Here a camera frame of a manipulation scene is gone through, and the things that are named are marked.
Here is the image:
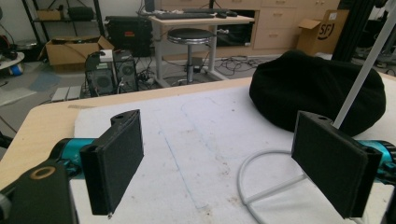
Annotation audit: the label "white felt mat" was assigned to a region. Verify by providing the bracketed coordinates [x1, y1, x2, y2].
[69, 76, 396, 224]

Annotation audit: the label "black round stool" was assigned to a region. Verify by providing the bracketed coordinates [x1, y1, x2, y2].
[166, 27, 216, 86]

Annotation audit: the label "grey computer tower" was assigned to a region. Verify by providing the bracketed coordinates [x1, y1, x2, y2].
[112, 49, 139, 93]

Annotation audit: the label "white metal stand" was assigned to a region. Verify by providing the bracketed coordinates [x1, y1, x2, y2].
[236, 4, 396, 224]

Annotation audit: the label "black keyboard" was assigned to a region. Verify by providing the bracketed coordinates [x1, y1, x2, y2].
[155, 12, 216, 21]

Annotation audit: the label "grey floor pads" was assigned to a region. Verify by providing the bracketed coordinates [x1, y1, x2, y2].
[50, 86, 82, 103]

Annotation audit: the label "open plain cardboard box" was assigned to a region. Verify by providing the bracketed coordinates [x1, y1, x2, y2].
[38, 35, 115, 66]

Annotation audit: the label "small white box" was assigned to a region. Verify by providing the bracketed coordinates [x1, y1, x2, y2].
[98, 49, 114, 63]

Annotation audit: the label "large black case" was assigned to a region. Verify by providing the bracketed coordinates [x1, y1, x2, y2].
[105, 15, 154, 58]

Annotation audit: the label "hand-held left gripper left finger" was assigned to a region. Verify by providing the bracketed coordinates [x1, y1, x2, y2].
[79, 109, 145, 217]

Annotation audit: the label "wooden desk with white legs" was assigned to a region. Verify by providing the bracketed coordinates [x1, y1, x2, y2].
[148, 13, 256, 89]

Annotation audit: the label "small cardboard box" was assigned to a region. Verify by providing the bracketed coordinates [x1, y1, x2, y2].
[36, 8, 64, 21]

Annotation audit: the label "wooden drawer cabinet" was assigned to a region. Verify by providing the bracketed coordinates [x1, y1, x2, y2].
[162, 0, 342, 59]

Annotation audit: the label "black computer tower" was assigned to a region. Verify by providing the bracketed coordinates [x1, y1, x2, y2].
[84, 50, 116, 96]

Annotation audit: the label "round white side table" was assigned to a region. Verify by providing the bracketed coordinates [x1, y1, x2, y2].
[0, 50, 25, 71]

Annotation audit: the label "blue floor mat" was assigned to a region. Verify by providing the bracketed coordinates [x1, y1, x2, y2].
[29, 72, 62, 92]

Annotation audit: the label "printed cardboard box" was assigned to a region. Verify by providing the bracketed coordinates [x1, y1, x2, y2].
[296, 8, 350, 55]

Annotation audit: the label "black cloth bag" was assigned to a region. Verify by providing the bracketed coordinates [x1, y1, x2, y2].
[248, 49, 387, 137]

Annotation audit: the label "black curtain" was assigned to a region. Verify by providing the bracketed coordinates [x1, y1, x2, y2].
[331, 0, 377, 62]

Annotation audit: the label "black metal shelf rack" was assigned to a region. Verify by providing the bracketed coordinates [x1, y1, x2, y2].
[21, 0, 106, 41]

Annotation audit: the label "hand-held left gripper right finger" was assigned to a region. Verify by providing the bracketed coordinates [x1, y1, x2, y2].
[291, 110, 383, 219]

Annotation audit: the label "black floor cables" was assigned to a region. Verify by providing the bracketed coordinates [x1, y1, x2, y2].
[214, 55, 281, 77]

